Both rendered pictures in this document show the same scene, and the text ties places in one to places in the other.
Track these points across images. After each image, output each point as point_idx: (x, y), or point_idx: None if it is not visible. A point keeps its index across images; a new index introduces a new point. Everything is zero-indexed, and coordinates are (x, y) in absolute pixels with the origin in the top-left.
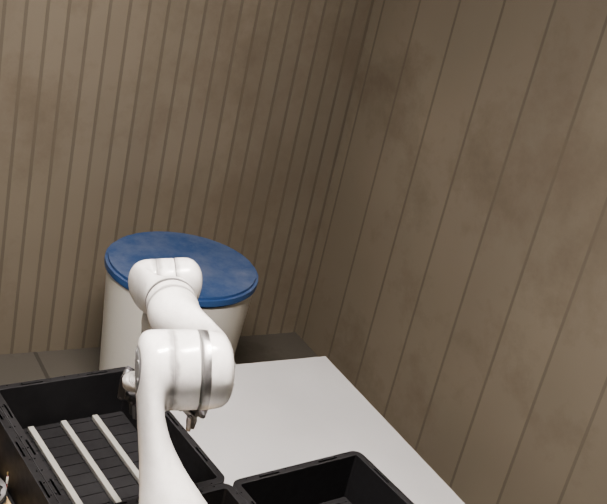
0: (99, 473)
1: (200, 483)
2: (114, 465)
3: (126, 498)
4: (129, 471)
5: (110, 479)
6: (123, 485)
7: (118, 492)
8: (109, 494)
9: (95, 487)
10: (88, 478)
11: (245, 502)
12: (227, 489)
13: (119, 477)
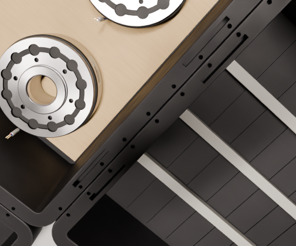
0: (292, 210)
1: (87, 205)
2: (276, 241)
3: (229, 180)
4: (247, 238)
5: (270, 210)
6: (245, 205)
7: (246, 187)
8: (258, 172)
9: (286, 182)
10: None
11: None
12: (34, 212)
13: (258, 220)
